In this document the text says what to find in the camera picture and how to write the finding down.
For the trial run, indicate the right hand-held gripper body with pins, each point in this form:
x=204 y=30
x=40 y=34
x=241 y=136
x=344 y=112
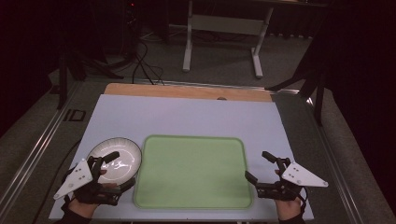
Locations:
x=303 y=178

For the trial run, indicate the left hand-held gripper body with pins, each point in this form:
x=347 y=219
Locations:
x=77 y=177

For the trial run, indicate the white paper plate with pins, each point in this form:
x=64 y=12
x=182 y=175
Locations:
x=127 y=155

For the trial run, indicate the person's left hand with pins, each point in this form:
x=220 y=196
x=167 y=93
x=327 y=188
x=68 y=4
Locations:
x=81 y=209

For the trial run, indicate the person's right hand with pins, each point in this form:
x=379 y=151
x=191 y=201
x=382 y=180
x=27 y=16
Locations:
x=288 y=209

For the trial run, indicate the green tray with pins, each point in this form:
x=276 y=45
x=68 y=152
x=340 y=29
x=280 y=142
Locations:
x=193 y=171

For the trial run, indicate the black angled stand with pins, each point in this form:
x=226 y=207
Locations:
x=319 y=93

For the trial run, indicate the white table cover sheet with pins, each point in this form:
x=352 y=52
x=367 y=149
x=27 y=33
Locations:
x=186 y=115

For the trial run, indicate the black tripod stand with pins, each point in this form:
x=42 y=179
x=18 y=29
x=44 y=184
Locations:
x=63 y=77

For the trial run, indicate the white metal stand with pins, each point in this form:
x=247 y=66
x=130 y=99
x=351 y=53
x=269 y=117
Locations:
x=224 y=24

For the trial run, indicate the metal floor rail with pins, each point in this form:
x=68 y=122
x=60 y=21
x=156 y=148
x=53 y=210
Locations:
x=34 y=152
x=337 y=174

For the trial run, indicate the black floor bracket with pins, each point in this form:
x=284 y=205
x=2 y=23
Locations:
x=74 y=115

